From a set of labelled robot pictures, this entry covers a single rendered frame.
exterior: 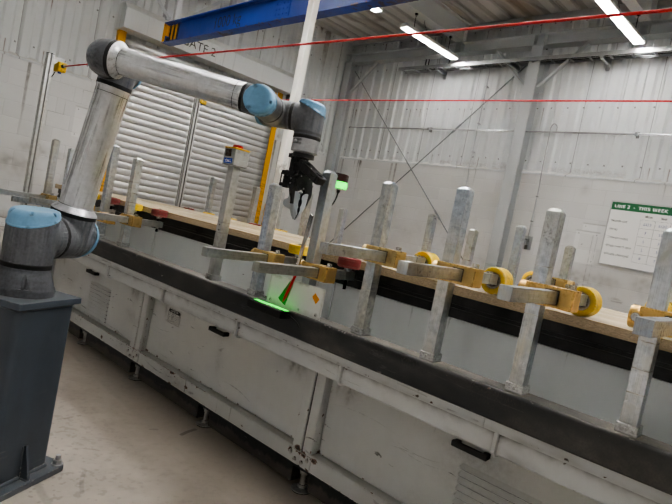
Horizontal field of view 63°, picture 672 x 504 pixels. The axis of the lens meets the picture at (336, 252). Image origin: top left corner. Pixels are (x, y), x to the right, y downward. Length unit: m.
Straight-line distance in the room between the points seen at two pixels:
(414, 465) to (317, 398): 0.43
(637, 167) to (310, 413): 7.48
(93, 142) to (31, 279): 0.49
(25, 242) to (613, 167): 8.17
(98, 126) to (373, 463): 1.46
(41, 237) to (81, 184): 0.25
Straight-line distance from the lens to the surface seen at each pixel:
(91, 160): 2.06
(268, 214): 1.99
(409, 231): 10.66
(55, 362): 2.06
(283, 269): 1.67
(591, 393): 1.60
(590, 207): 9.07
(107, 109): 2.05
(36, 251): 1.94
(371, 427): 1.99
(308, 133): 1.78
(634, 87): 9.35
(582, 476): 1.44
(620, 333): 1.55
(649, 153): 8.99
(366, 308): 1.65
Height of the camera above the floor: 1.02
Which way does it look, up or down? 3 degrees down
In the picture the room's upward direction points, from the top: 11 degrees clockwise
